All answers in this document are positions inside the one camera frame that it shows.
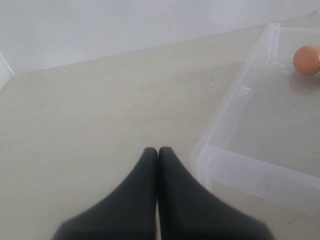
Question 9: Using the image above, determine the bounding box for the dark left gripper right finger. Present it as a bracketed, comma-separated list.
[157, 146, 273, 240]

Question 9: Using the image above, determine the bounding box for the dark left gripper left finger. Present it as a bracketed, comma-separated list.
[52, 147, 158, 240]

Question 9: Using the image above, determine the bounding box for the clear plastic storage box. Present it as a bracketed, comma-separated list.
[190, 23, 320, 218]

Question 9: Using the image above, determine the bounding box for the brown egg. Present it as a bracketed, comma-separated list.
[292, 45, 320, 76]

